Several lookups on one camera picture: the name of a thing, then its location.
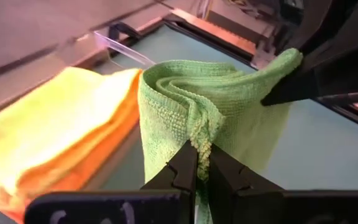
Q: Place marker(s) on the clear plastic bin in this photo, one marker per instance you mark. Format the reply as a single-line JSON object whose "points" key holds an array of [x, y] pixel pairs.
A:
{"points": [[120, 48]]}

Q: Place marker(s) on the yellow microfiber towel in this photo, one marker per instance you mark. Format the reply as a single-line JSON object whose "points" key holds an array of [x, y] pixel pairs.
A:
{"points": [[48, 124]]}

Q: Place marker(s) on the orange microfiber towel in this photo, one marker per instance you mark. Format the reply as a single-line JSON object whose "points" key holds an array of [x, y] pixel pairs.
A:
{"points": [[82, 161]]}

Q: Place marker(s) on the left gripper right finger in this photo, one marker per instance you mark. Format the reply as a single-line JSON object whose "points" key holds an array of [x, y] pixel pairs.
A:
{"points": [[228, 180]]}

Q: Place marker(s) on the dark green table mat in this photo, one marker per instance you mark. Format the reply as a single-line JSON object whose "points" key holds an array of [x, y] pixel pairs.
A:
{"points": [[306, 149]]}

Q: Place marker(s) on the green microfiber towel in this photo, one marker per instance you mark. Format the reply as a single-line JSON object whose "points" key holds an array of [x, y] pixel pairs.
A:
{"points": [[204, 102]]}

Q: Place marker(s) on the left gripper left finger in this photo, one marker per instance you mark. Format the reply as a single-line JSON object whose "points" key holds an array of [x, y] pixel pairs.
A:
{"points": [[179, 174]]}

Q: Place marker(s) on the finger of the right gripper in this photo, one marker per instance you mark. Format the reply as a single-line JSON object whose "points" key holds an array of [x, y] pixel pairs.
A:
{"points": [[287, 87]]}

